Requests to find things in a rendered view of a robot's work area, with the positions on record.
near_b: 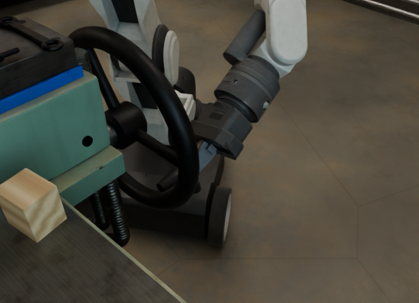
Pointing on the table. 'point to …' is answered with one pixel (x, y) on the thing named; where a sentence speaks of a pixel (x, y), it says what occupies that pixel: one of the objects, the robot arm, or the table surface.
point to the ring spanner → (32, 34)
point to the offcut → (32, 204)
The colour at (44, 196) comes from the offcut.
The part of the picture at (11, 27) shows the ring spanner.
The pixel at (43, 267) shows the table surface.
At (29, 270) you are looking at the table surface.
